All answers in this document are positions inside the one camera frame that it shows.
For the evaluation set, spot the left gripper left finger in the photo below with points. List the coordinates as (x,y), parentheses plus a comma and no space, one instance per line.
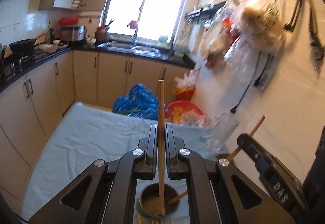
(105,191)

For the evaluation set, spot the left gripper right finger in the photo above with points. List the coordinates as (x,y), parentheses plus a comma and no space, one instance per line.
(216,193)

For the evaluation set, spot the dark utensil holder cup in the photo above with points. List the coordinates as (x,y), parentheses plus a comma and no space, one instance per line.
(148,203)

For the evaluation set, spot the clear glass mug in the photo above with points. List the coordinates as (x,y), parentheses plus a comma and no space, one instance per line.
(219,130)

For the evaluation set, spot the grey-blue table cloth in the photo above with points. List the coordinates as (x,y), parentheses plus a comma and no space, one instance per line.
(84,135)

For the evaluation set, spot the red plastic basin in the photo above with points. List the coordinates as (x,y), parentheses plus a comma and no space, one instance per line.
(184,113)

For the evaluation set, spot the blue plastic bag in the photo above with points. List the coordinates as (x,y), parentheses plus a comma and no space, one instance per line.
(140,102)

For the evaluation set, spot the red basket with bags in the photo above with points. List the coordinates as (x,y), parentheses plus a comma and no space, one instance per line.
(185,87)

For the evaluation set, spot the dark red utensil pot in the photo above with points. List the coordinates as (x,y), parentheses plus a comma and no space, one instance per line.
(101,34)

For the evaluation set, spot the silver rice cooker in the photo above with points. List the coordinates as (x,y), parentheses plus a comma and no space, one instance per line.
(73,33)

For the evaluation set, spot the black wok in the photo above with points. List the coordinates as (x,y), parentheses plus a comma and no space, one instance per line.
(25,46)

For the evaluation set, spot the steel sink faucet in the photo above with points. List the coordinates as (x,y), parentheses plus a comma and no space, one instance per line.
(133,25)

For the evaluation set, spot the large hanging plastic bag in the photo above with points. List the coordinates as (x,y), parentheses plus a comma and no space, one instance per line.
(260,24)

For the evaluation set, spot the red colander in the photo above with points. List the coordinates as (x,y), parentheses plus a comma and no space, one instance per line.
(69,20)

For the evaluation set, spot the black wall shelf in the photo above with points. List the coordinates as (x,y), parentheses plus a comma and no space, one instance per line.
(205,12)

